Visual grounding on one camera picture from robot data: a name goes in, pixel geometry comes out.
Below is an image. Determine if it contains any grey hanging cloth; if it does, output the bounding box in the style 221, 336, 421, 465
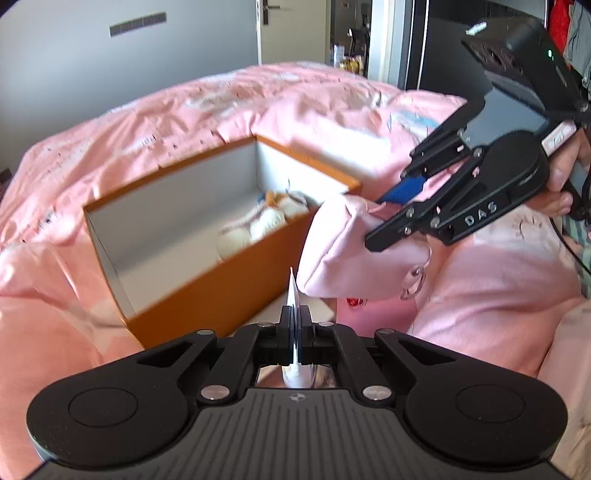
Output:
563, 4, 591, 88

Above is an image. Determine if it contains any white paper card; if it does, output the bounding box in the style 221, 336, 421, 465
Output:
281, 267, 315, 389

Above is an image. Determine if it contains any cream crochet doll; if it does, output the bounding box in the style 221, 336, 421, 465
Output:
217, 188, 319, 260

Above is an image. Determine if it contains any person's right hand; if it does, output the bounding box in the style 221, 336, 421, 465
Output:
539, 131, 591, 219

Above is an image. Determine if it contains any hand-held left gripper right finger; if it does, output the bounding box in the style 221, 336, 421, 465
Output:
298, 305, 458, 405

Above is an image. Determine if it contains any white door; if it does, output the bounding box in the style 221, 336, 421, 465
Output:
256, 0, 334, 66

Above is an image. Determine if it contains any black cable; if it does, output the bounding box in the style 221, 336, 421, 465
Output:
549, 215, 591, 282

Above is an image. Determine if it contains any orange cardboard box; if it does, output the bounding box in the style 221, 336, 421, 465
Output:
83, 134, 363, 349

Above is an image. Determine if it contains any pink printed blanket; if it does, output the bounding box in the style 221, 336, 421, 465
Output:
0, 62, 591, 462

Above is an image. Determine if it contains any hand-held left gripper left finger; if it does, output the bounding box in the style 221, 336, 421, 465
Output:
136, 305, 296, 406

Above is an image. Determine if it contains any pink fabric pouch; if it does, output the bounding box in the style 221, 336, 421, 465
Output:
296, 191, 435, 303

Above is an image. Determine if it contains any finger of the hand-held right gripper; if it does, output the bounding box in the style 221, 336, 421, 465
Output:
365, 152, 509, 253
376, 97, 486, 206

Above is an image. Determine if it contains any red hanging cloth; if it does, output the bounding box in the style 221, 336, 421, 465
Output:
549, 0, 575, 33

